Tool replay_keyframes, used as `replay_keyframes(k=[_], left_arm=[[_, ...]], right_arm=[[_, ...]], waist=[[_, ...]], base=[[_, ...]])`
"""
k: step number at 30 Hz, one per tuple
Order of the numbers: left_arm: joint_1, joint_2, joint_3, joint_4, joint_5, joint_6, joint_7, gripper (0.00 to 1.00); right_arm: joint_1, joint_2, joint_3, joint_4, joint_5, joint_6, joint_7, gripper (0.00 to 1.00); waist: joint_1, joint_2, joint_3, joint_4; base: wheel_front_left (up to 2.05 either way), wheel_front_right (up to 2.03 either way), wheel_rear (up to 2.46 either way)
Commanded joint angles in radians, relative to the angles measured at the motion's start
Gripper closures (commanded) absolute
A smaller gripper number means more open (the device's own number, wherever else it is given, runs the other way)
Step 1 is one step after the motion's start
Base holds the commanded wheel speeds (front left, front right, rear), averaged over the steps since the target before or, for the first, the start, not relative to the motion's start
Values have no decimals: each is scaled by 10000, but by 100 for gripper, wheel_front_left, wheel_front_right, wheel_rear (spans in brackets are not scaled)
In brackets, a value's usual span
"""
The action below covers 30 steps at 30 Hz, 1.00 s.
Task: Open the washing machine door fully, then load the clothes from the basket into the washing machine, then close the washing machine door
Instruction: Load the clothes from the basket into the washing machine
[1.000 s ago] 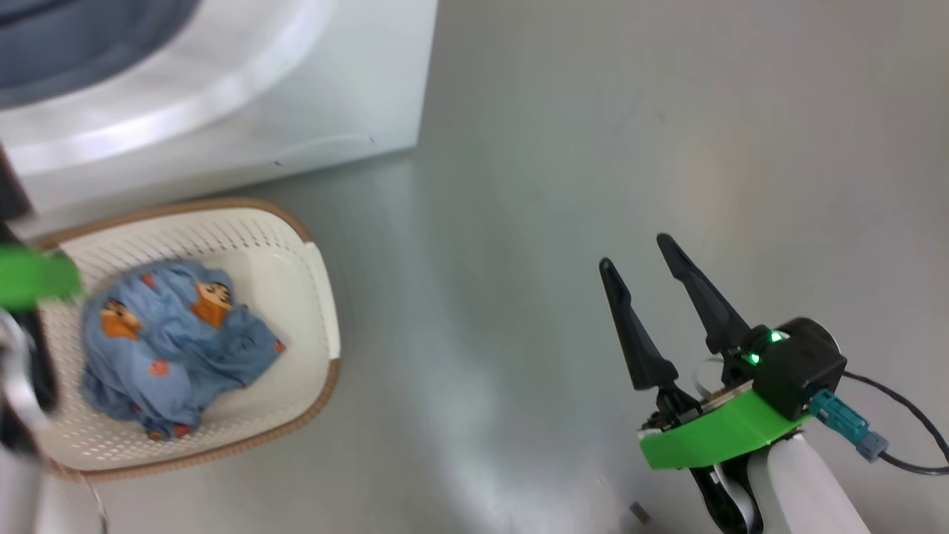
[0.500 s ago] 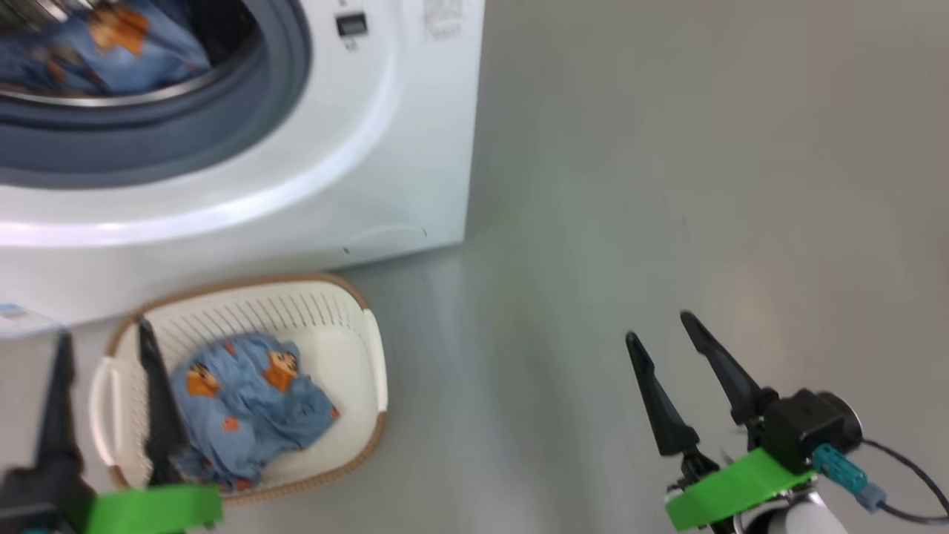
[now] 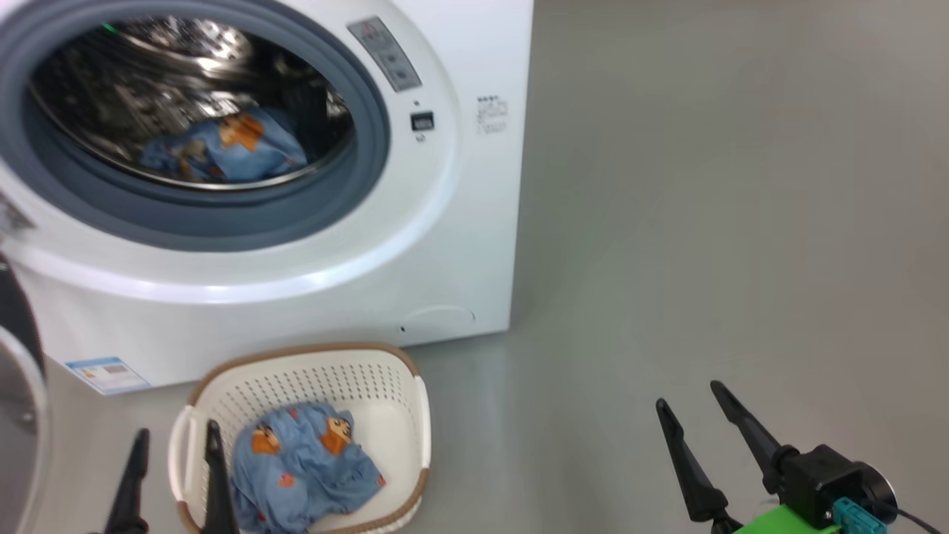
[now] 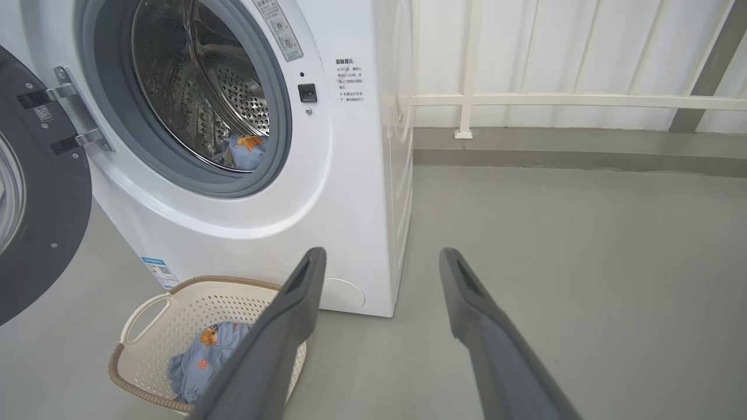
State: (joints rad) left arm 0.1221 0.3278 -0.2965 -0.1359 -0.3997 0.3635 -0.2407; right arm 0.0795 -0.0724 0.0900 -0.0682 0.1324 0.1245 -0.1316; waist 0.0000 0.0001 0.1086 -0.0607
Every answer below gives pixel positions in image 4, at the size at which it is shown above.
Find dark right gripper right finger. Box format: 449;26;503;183
439;247;584;420

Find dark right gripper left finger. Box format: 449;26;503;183
187;247;327;420

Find blue cartoon print garment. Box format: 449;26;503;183
213;133;266;172
167;322;253;404

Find washing machine door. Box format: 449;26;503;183
0;45;93;326

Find white front-load washing machine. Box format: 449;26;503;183
0;0;415;319

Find stainless steel washing machine drum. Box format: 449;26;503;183
130;0;272;173

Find round drain filter cover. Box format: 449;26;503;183
320;278;366;312

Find white perforated basket brown rim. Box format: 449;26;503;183
108;275;308;416

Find blue energy label sticker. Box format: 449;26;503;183
140;257;180;291

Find black printed text label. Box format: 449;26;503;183
334;57;365;104

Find white metal railing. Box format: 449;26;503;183
403;0;747;139

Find grey caution sticker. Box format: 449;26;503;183
255;0;304;62

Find silver door hinge bracket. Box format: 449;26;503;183
18;65;113;155

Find grey steel post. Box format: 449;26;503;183
668;0;747;134

